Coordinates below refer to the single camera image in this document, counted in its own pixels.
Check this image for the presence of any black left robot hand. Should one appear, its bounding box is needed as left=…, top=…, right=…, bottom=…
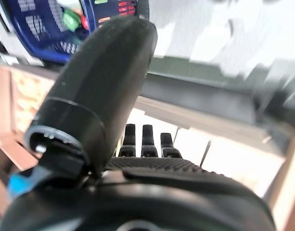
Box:
left=0, top=16, right=276, bottom=231

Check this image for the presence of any blue plastic shopping basket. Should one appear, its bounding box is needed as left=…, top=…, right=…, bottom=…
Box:
left=4, top=0, right=138, bottom=64

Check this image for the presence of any red vegetable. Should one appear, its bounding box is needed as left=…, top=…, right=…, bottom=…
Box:
left=80, top=14, right=90, bottom=30

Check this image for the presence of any green vegetable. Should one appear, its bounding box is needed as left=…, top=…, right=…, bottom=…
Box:
left=62, top=9, right=81, bottom=31

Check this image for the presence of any grey metal shelf rail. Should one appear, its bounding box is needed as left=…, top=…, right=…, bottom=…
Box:
left=140, top=72, right=258, bottom=125

